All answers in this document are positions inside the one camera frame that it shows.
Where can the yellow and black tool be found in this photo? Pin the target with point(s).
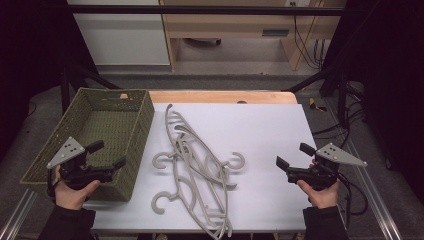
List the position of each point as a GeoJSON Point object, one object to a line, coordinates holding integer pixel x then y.
{"type": "Point", "coordinates": [313, 104]}

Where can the person's left hand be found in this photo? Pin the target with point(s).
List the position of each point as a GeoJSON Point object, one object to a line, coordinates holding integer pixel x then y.
{"type": "Point", "coordinates": [70, 198]}

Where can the white board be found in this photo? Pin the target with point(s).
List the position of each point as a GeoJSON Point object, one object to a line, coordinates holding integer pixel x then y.
{"type": "Point", "coordinates": [263, 133]}

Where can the green woven basket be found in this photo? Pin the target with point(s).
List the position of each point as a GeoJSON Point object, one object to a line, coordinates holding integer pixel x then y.
{"type": "Point", "coordinates": [110, 130]}

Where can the black metal stand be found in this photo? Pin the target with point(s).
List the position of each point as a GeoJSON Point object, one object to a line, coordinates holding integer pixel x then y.
{"type": "Point", "coordinates": [342, 96]}
{"type": "Point", "coordinates": [65, 86]}

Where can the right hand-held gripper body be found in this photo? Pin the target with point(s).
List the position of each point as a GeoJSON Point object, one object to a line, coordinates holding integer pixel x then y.
{"type": "Point", "coordinates": [336, 155]}

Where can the light wooden desk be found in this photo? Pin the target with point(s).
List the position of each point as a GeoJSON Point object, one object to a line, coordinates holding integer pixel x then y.
{"type": "Point", "coordinates": [233, 25]}

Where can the black horizontal frame bar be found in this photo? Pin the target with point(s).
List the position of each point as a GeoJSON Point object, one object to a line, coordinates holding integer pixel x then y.
{"type": "Point", "coordinates": [200, 10]}

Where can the dark curtain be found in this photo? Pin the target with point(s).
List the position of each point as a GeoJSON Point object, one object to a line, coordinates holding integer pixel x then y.
{"type": "Point", "coordinates": [393, 66]}
{"type": "Point", "coordinates": [30, 50]}

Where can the grey plastic clothes hanger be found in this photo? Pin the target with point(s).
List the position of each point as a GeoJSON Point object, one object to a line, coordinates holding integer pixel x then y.
{"type": "Point", "coordinates": [153, 202]}
{"type": "Point", "coordinates": [170, 155]}
{"type": "Point", "coordinates": [243, 162]}

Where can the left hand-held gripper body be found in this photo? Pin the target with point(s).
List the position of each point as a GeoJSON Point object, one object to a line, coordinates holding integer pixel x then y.
{"type": "Point", "coordinates": [66, 151]}

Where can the person's right hand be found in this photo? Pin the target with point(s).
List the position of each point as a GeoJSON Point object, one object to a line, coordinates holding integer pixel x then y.
{"type": "Point", "coordinates": [321, 198]}

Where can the wooden table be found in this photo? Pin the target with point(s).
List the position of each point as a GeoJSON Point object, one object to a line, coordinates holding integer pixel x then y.
{"type": "Point", "coordinates": [206, 97]}

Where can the aluminium rail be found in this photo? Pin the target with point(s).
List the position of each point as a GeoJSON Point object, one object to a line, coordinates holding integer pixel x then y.
{"type": "Point", "coordinates": [373, 186]}
{"type": "Point", "coordinates": [18, 216]}

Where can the white cabinet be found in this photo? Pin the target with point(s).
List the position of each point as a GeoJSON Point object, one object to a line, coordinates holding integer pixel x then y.
{"type": "Point", "coordinates": [123, 40]}

